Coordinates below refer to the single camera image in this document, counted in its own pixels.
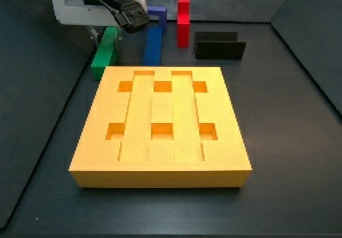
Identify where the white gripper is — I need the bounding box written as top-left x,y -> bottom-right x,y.
45,0 -> 148,27

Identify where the green long bar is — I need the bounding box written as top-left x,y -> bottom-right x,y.
91,27 -> 120,81

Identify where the yellow slotted board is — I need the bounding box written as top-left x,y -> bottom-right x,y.
69,67 -> 252,188

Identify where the blue long bar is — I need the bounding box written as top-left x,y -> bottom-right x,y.
143,28 -> 163,66

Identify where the red cross-shaped block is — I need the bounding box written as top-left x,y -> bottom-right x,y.
176,0 -> 189,48

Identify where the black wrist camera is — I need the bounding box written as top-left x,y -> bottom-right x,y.
83,0 -> 149,34

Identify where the black angled bracket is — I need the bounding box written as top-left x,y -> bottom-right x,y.
193,32 -> 246,60

